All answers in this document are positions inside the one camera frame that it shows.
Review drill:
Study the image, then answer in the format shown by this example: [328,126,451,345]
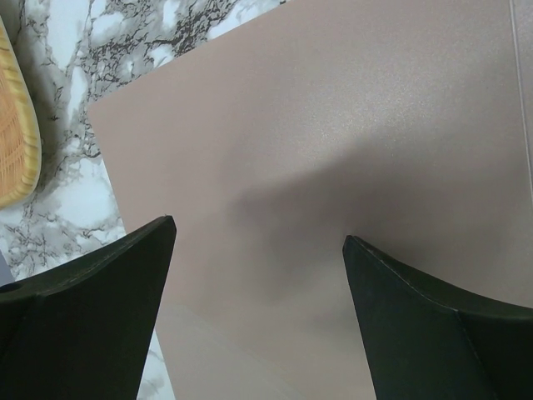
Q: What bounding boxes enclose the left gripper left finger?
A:
[1,216,177,399]

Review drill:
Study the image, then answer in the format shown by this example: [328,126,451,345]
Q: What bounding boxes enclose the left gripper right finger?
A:
[342,236,532,399]

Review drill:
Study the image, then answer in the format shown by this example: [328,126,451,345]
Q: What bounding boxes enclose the pink folder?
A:
[89,1,532,399]

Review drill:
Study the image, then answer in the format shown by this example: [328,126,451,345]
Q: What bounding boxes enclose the orange woven mat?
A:
[1,26,42,208]

